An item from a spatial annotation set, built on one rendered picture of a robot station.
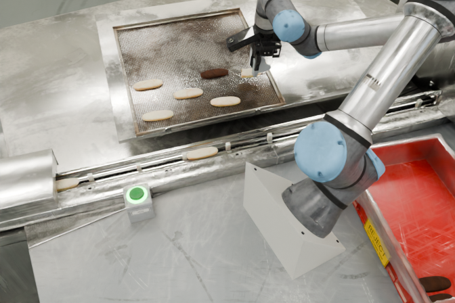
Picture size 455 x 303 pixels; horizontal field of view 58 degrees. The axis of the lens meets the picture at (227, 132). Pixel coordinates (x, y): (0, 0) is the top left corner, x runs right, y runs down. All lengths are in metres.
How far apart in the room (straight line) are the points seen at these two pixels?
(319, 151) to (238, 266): 0.40
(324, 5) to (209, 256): 1.14
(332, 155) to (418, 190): 0.55
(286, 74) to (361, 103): 0.64
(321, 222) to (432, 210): 0.41
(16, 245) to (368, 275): 0.97
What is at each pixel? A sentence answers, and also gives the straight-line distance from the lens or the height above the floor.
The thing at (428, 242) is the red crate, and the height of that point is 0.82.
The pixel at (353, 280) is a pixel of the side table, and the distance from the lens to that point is 1.13.
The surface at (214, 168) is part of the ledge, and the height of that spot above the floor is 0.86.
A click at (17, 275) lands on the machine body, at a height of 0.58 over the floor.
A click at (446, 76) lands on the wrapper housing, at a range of 1.53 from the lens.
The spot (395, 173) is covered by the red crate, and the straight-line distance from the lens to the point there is 1.36.
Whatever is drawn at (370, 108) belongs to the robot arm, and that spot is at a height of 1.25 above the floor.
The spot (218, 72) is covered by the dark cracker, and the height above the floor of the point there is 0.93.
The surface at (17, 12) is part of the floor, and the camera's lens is 4.03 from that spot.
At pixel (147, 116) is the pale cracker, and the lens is 1.32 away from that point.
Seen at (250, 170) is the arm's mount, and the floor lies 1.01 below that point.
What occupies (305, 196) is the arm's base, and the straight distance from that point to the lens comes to 1.00.
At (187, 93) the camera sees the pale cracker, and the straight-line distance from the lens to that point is 1.37.
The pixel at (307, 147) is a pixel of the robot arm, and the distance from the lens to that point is 0.87.
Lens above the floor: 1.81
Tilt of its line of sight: 46 degrees down
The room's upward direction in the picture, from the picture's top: 1 degrees clockwise
